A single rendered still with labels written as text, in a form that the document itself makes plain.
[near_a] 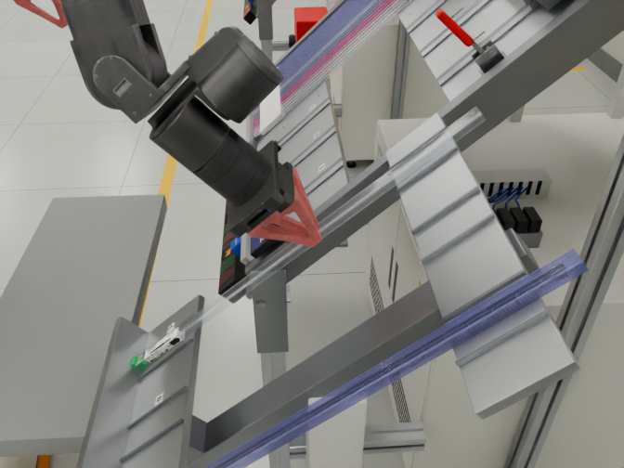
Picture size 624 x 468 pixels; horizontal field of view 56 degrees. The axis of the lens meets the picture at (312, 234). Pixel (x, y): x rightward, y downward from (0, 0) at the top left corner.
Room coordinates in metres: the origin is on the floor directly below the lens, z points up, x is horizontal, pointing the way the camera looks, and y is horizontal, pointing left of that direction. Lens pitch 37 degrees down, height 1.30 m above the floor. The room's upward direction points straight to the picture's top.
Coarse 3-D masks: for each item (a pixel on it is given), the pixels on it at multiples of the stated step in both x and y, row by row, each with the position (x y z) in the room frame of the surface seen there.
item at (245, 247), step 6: (252, 114) 1.18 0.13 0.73; (246, 120) 1.16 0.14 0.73; (252, 120) 1.16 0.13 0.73; (246, 126) 1.13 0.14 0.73; (252, 126) 1.13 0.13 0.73; (246, 132) 1.10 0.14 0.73; (252, 132) 1.10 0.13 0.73; (246, 138) 1.07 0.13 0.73; (252, 138) 1.07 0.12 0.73; (252, 144) 1.05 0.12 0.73; (246, 234) 0.74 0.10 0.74; (246, 240) 0.73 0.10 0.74; (240, 246) 0.72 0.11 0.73; (246, 246) 0.71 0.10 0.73; (240, 252) 0.71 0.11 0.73; (246, 252) 0.70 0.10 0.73; (240, 258) 0.69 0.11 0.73; (246, 258) 0.69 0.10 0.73; (252, 258) 0.69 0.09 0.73
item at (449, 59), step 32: (416, 0) 1.09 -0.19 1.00; (448, 0) 0.99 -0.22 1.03; (480, 0) 0.91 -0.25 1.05; (512, 0) 0.85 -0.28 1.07; (576, 0) 0.74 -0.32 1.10; (416, 32) 0.98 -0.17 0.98; (448, 32) 0.90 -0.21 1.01; (480, 32) 0.83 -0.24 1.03; (512, 32) 0.77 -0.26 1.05; (448, 64) 0.81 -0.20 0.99; (448, 96) 0.74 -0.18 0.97
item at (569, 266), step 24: (552, 264) 0.30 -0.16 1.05; (576, 264) 0.29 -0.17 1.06; (528, 288) 0.29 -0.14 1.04; (552, 288) 0.29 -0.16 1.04; (480, 312) 0.29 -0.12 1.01; (504, 312) 0.29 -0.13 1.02; (432, 336) 0.29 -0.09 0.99; (456, 336) 0.28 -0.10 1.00; (384, 360) 0.29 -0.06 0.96; (408, 360) 0.28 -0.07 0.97; (360, 384) 0.28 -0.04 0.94; (384, 384) 0.28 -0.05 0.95; (312, 408) 0.29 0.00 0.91; (336, 408) 0.28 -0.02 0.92; (264, 432) 0.29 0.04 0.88; (288, 432) 0.28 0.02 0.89; (240, 456) 0.28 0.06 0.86; (264, 456) 0.27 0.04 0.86
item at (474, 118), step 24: (480, 120) 0.50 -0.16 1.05; (432, 144) 0.51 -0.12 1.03; (408, 168) 0.50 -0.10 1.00; (360, 192) 0.51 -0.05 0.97; (384, 192) 0.50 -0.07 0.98; (336, 216) 0.50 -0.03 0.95; (264, 264) 0.50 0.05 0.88; (240, 288) 0.49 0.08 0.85; (216, 312) 0.49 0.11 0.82; (144, 360) 0.48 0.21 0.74
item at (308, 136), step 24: (312, 96) 1.07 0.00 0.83; (288, 120) 1.06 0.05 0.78; (312, 120) 0.98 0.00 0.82; (336, 120) 0.93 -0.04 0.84; (264, 144) 1.04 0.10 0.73; (288, 144) 0.96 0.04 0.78; (312, 144) 0.89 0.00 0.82; (336, 144) 0.84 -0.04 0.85; (312, 168) 0.82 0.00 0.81; (336, 168) 0.77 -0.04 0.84; (312, 192) 0.76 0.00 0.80
